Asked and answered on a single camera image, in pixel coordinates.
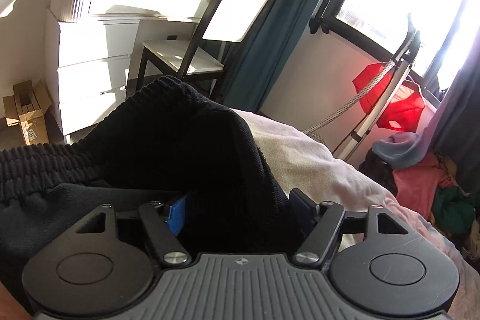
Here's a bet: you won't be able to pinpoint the red bag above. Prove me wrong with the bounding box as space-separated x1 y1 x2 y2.
352 63 425 132

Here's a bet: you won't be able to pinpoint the light blue cloth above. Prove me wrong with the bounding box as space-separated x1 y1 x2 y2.
372 105 445 170

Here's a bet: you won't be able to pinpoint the white back chair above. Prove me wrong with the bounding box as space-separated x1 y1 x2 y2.
135 0 268 97

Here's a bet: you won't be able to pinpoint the pink cloth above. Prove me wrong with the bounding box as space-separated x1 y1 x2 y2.
393 152 457 219

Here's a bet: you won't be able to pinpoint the pastel bed sheet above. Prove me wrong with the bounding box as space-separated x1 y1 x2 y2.
236 110 479 319

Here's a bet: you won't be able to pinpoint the right teal curtain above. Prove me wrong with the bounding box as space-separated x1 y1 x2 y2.
431 40 480 193

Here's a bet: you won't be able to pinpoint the white vanity dresser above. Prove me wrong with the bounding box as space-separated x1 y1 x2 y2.
44 0 210 143

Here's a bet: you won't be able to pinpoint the cardboard box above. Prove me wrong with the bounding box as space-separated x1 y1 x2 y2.
2 80 52 145

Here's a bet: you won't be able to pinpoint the green garment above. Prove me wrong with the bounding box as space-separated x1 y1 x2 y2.
431 186 479 235

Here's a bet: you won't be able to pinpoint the white garment steamer stand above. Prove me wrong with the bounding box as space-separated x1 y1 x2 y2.
302 13 422 162

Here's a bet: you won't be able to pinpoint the black pants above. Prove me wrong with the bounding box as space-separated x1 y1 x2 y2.
1 77 304 307

